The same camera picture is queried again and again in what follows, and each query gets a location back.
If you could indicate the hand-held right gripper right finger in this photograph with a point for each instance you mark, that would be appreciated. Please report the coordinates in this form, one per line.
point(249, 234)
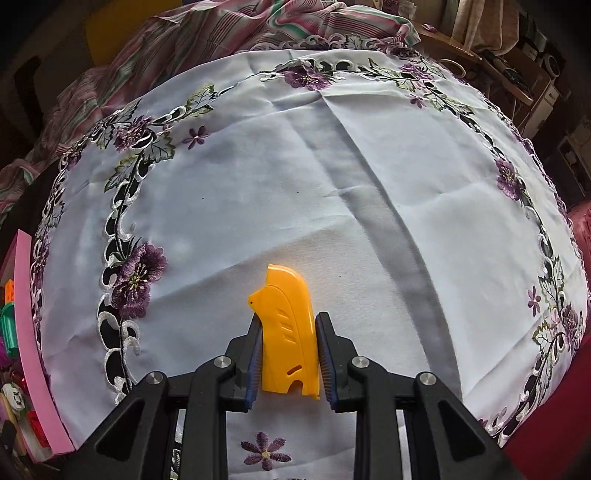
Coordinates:
point(323, 364)

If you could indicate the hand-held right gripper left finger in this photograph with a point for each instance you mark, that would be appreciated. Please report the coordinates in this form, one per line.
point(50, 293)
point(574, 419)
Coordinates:
point(254, 364)

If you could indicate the yellow plastic toy piece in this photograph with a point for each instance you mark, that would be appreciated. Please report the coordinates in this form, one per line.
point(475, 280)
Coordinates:
point(286, 332)

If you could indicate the pink-edged white box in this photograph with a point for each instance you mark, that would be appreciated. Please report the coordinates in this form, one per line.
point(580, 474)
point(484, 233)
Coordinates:
point(32, 346)

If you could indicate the red shiny toy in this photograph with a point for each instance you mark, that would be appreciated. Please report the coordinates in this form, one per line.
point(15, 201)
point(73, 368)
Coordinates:
point(18, 382)

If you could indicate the white small toy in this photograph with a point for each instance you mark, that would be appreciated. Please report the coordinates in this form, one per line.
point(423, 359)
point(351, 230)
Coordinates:
point(14, 399)

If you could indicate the orange plastic toy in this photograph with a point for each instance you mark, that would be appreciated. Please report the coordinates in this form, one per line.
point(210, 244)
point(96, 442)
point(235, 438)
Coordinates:
point(9, 293)

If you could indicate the white embroidered floral tablecloth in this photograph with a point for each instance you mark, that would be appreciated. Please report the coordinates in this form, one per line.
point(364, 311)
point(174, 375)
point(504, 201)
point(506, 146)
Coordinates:
point(323, 184)

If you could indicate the red cloth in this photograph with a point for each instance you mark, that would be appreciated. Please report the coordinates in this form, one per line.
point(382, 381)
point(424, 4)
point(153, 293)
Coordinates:
point(579, 230)

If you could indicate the pale round basket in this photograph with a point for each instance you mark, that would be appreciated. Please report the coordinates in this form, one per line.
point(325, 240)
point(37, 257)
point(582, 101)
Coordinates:
point(455, 67)

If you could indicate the pink striped bed sheet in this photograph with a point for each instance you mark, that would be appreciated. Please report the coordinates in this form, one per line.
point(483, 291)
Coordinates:
point(207, 27)

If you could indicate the wooden desk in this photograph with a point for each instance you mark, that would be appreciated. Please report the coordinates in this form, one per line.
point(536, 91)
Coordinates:
point(443, 41)

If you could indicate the wooden chair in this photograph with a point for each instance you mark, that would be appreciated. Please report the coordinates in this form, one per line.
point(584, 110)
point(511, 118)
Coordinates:
point(526, 78)

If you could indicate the yellow cushion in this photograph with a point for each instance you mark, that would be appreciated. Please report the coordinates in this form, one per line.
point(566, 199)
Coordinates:
point(111, 27)

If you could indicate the beige plain curtain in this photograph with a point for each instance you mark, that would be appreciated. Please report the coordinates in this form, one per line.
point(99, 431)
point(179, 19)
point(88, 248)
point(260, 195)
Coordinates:
point(480, 18)

